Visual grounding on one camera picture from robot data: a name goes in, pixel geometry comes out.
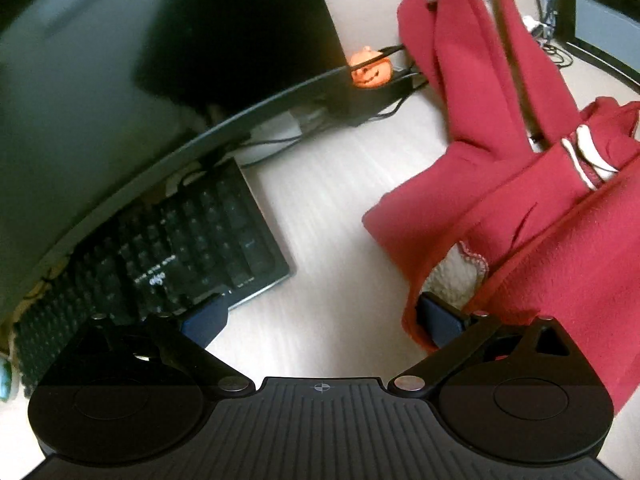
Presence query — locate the orange pumpkin figurine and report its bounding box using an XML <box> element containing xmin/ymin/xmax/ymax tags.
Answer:
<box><xmin>348</xmin><ymin>46</ymin><xmax>393</xmax><ymax>88</ymax></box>

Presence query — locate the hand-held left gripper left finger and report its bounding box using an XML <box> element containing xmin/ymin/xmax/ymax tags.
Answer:
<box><xmin>62</xmin><ymin>294</ymin><xmax>256</xmax><ymax>398</ymax></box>

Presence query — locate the black cable tangle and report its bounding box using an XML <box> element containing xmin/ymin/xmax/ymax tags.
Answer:
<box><xmin>541</xmin><ymin>40</ymin><xmax>577</xmax><ymax>68</ymax></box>

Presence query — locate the red fleece hooded garment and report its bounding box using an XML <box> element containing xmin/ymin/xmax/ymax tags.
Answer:
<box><xmin>362</xmin><ymin>0</ymin><xmax>640</xmax><ymax>413</ymax></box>

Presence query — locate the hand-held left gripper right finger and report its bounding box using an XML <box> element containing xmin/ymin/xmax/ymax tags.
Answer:
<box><xmin>387</xmin><ymin>293</ymin><xmax>581</xmax><ymax>398</ymax></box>

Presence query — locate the black keyboard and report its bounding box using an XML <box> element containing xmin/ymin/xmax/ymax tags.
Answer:
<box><xmin>12</xmin><ymin>157</ymin><xmax>296</xmax><ymax>401</ymax></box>

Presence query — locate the black monitor stand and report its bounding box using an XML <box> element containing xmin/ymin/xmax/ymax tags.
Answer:
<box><xmin>320</xmin><ymin>67</ymin><xmax>429</xmax><ymax>127</ymax></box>

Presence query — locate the white flat box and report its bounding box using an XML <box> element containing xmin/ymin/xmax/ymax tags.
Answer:
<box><xmin>235</xmin><ymin>109</ymin><xmax>323</xmax><ymax>167</ymax></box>

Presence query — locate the black computer monitor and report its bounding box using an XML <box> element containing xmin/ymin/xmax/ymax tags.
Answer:
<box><xmin>0</xmin><ymin>0</ymin><xmax>351</xmax><ymax>321</ymax></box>

